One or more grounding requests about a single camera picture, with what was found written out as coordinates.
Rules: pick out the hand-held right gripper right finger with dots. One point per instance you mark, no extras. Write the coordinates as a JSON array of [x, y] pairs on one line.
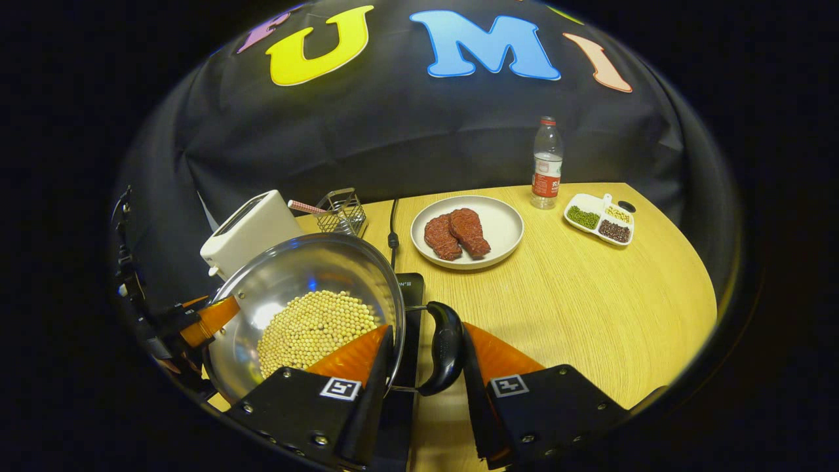
[[475, 413]]

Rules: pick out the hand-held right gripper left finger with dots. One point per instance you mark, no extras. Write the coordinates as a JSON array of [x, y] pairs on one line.
[[373, 406]]

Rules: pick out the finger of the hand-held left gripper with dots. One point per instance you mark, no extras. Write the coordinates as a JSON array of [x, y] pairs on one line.
[[210, 319]]

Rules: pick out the black induction cooktop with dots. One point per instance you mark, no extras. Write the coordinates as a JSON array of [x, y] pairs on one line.
[[400, 426]]

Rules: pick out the stainless steel pot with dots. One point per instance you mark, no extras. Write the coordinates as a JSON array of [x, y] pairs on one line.
[[295, 269]]

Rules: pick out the pile of soybeans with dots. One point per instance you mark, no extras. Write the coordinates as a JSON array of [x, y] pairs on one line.
[[314, 328]]

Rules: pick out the white toaster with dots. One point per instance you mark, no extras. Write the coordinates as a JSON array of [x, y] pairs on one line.
[[252, 229]]

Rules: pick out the striped straw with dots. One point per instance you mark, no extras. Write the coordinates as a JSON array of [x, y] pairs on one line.
[[305, 207]]

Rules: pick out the red steak piece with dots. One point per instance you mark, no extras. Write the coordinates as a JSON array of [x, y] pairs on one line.
[[468, 231], [440, 239]]

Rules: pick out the white round plate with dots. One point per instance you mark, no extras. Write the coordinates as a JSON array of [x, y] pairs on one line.
[[501, 226]]

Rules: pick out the white divided dish of beans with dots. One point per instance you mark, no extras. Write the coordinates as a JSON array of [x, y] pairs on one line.
[[577, 200]]

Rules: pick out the clear plastic water bottle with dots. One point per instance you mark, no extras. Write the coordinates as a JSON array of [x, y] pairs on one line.
[[546, 177]]

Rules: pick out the black backdrop cloth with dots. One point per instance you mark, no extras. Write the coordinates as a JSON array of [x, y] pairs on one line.
[[393, 131]]

